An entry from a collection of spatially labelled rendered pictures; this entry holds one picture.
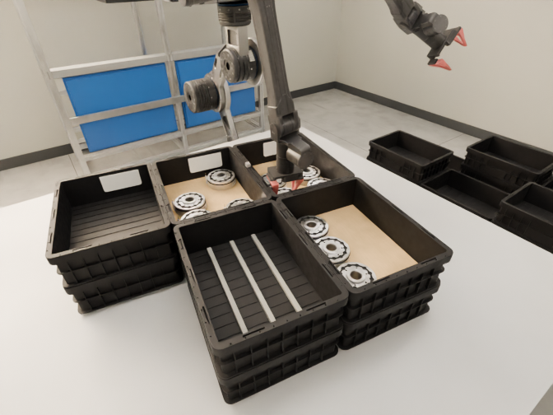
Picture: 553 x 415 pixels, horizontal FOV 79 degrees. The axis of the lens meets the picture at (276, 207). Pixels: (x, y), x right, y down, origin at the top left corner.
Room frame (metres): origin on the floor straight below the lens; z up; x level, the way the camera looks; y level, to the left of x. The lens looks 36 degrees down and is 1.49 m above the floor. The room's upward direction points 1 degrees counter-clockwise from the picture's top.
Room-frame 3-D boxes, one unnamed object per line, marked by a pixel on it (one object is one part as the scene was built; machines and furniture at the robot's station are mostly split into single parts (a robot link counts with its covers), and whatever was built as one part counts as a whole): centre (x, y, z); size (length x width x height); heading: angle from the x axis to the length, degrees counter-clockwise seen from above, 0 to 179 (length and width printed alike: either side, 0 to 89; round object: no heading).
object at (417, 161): (1.84, -0.81, 0.37); 0.40 x 0.30 x 0.45; 34
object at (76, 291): (0.82, 0.50, 0.76); 0.40 x 0.30 x 0.12; 24
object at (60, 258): (0.82, 0.50, 0.92); 0.40 x 0.30 x 0.02; 24
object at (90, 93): (2.58, 1.15, 0.60); 0.72 x 0.03 x 0.56; 124
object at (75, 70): (2.83, 0.84, 0.91); 1.70 x 0.10 x 0.05; 124
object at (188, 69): (3.03, 0.49, 0.60); 0.72 x 0.03 x 0.56; 124
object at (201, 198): (0.91, 0.29, 0.86); 0.10 x 0.10 x 0.01
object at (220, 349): (0.58, 0.06, 0.92); 0.40 x 0.30 x 0.02; 24
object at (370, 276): (0.57, -0.19, 0.86); 0.10 x 0.10 x 0.01
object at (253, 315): (0.58, 0.06, 0.87); 0.40 x 0.30 x 0.11; 24
